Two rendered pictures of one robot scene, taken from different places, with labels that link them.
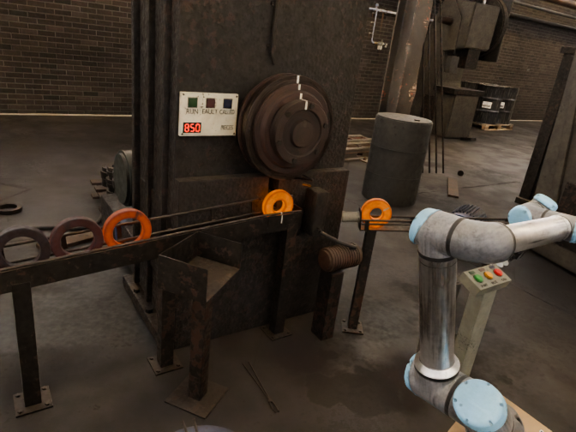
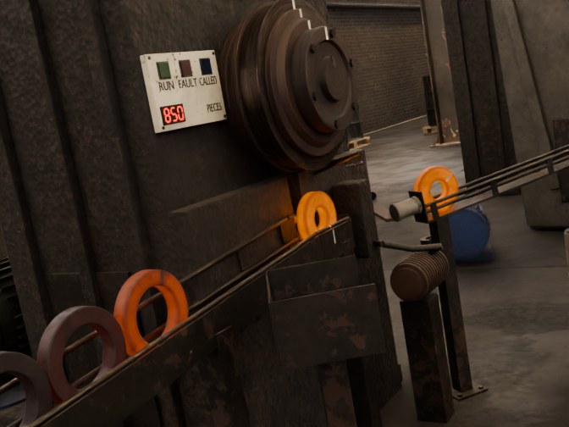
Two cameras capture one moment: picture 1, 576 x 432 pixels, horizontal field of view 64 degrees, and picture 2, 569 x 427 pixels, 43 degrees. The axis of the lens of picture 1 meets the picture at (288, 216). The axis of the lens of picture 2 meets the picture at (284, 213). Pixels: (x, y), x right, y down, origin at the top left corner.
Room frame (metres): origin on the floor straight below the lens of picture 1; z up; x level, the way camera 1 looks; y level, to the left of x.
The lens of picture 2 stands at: (0.21, 0.84, 1.09)
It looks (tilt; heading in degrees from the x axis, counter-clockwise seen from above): 9 degrees down; 340
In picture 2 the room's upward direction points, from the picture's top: 10 degrees counter-clockwise
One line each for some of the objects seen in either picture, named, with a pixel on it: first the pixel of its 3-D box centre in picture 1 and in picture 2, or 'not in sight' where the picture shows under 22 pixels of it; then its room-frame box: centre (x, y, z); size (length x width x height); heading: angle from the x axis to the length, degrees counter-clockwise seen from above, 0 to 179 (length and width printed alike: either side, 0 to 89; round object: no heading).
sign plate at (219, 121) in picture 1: (208, 114); (186, 89); (1.97, 0.39, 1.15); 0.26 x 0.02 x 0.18; 126
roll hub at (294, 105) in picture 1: (300, 133); (327, 80); (2.00, -0.01, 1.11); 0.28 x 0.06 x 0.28; 126
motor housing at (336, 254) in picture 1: (334, 291); (428, 334); (2.17, -0.30, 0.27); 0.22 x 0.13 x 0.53; 126
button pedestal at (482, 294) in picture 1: (471, 329); not in sight; (1.89, -0.93, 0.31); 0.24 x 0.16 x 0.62; 126
